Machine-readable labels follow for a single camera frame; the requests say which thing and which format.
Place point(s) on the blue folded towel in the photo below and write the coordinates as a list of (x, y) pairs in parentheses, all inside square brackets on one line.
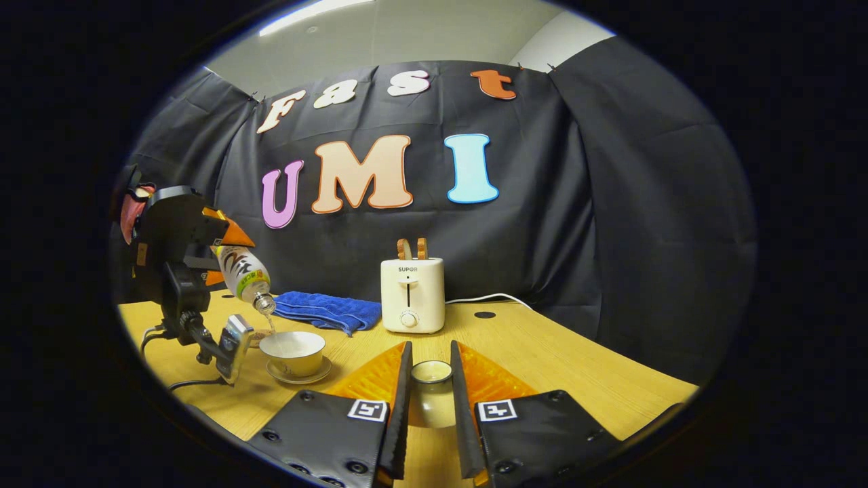
[(325, 310)]

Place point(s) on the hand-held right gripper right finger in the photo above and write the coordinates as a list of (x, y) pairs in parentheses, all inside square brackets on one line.
[(461, 413)]

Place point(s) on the clear water bottle white label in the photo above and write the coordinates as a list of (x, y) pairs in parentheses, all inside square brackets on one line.
[(244, 271)]

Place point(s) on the cream teacup lid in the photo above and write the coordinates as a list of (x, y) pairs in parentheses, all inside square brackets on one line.
[(431, 400)]

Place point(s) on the cream white toaster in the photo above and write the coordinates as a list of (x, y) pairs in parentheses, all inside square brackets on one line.
[(412, 298)]

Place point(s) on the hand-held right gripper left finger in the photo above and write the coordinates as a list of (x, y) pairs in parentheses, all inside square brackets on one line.
[(400, 413)]

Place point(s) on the black backdrop cloth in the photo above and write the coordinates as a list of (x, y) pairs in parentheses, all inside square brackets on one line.
[(576, 203)]

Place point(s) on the cream teacup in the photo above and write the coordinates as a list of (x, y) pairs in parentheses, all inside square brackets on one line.
[(293, 352)]

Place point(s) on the brown bread slice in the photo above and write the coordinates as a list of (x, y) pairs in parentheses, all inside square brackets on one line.
[(403, 249), (422, 248)]

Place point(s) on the cream saucer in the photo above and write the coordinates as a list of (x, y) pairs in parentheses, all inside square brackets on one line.
[(308, 377)]

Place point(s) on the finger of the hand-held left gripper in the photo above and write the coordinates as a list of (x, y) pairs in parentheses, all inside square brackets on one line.
[(230, 234), (211, 276)]

